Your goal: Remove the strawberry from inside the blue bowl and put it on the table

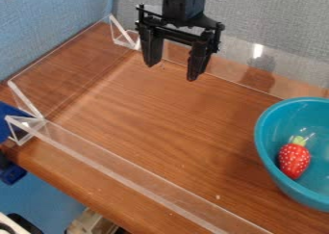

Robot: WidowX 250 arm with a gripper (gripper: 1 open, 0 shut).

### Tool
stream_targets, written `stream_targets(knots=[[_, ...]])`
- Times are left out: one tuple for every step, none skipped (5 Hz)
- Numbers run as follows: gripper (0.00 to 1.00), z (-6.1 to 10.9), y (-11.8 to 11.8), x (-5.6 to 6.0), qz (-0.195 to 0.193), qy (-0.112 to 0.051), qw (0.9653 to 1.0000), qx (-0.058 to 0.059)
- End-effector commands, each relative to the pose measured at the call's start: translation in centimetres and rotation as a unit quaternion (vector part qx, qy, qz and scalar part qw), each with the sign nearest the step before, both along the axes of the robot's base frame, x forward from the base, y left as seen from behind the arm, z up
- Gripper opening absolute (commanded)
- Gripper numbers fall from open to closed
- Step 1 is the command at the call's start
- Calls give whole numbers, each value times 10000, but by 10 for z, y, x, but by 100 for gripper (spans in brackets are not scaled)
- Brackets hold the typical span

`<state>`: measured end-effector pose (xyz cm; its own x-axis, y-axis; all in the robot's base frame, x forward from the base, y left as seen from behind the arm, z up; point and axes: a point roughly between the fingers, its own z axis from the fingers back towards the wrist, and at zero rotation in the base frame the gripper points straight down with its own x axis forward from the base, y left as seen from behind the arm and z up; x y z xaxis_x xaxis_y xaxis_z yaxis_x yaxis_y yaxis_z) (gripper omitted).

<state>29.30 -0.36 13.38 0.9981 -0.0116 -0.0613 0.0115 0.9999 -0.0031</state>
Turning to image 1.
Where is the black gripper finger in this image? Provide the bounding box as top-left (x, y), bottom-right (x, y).
top-left (140, 26), bottom-right (164, 67)
top-left (186, 30), bottom-right (213, 81)

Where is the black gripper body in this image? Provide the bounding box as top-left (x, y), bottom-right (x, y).
top-left (136, 0), bottom-right (225, 52)

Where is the blue plastic bowl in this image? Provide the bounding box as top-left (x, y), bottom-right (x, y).
top-left (254, 97), bottom-right (329, 213)

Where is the red toy strawberry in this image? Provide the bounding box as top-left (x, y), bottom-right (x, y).
top-left (277, 136), bottom-right (310, 180)

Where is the clear acrylic barrier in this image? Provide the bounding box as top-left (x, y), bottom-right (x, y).
top-left (0, 23), bottom-right (329, 234)

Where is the blue clamp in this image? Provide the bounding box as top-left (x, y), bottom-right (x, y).
top-left (0, 101), bottom-right (30, 186)

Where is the white box under table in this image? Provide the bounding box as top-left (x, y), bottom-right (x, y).
top-left (65, 208), bottom-right (120, 234)

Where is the black and white object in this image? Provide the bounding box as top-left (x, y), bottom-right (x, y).
top-left (0, 212), bottom-right (44, 234)

